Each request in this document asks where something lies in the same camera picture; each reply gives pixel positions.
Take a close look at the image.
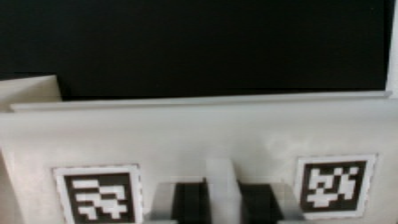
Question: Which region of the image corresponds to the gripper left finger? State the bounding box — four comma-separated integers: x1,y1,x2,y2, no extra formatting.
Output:
170,181,211,224

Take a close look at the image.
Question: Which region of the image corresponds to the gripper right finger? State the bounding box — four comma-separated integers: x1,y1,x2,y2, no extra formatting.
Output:
238,183,284,224

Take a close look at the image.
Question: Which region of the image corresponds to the white cabinet body box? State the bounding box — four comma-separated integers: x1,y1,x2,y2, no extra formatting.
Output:
0,75,62,113

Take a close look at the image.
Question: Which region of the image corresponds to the white L-shaped fence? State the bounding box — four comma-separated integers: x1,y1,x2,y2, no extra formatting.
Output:
383,0,398,99

